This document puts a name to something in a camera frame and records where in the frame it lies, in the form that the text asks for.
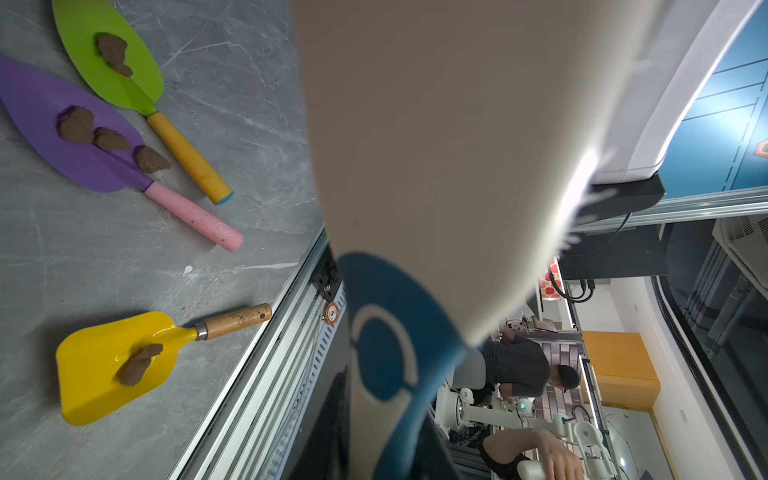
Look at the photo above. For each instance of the red rimmed round sticker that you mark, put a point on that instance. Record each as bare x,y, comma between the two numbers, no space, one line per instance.
332,314

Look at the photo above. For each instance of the person in dark shirt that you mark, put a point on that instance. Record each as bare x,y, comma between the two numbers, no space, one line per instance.
516,366

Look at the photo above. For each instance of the scrub brush blue white handle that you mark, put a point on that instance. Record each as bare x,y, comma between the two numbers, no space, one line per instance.
452,142

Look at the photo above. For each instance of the second person forearm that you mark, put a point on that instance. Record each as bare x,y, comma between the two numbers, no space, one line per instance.
504,450

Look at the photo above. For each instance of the yellow scoop wooden handle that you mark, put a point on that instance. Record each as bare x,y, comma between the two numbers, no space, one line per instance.
103,368

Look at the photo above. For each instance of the green leaf trowel yellow handle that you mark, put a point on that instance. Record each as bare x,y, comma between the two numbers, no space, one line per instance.
117,65

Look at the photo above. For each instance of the purple trowel pink handle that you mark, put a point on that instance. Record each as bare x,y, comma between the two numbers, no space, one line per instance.
88,142

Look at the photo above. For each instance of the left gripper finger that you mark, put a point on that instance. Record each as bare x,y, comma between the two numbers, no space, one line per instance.
324,454

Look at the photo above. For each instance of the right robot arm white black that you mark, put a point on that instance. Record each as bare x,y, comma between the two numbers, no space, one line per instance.
686,42

